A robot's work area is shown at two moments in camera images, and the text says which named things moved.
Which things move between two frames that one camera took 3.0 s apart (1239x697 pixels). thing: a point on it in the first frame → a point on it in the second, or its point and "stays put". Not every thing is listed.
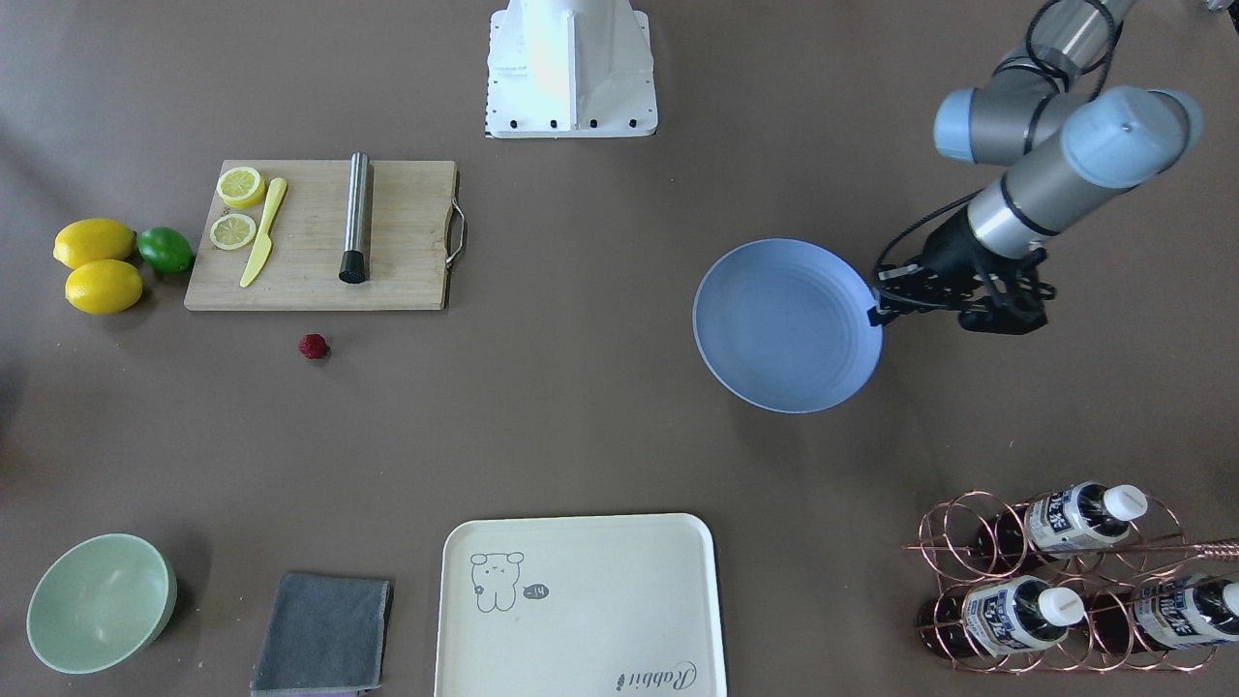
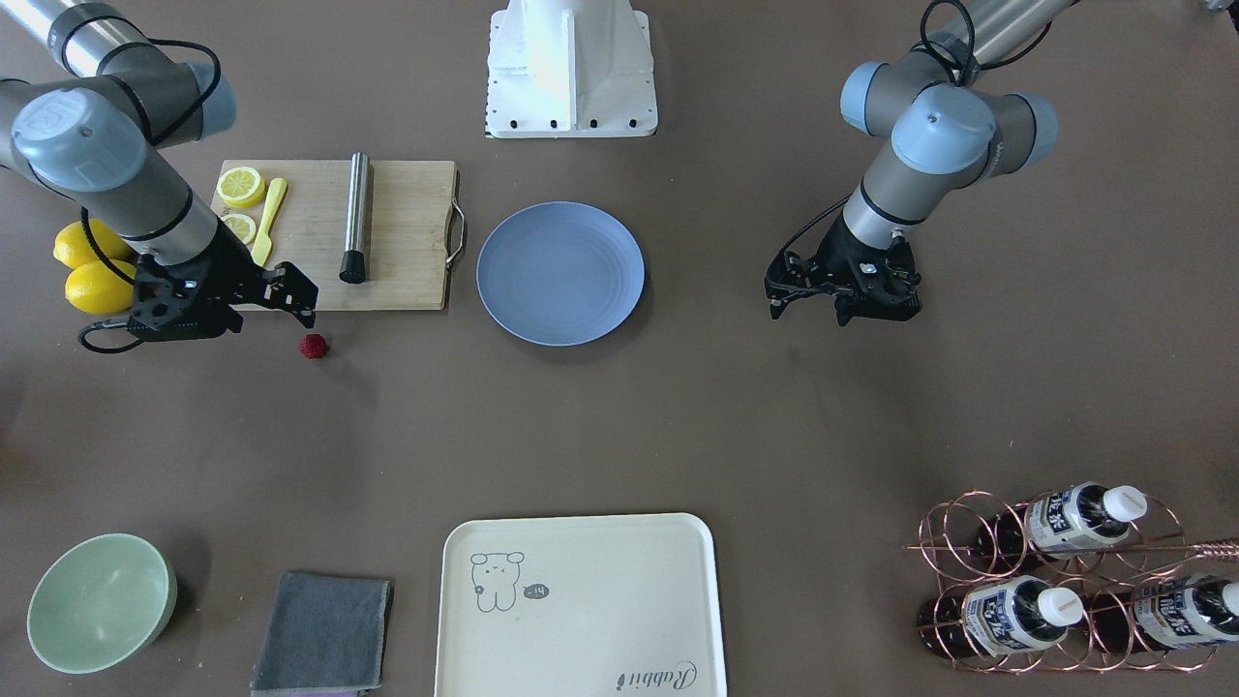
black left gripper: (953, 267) → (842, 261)
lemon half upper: (241, 187) stays put
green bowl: (101, 602) stays put
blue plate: (783, 325) → (560, 274)
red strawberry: (312, 346) stays put
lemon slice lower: (232, 231) stays put
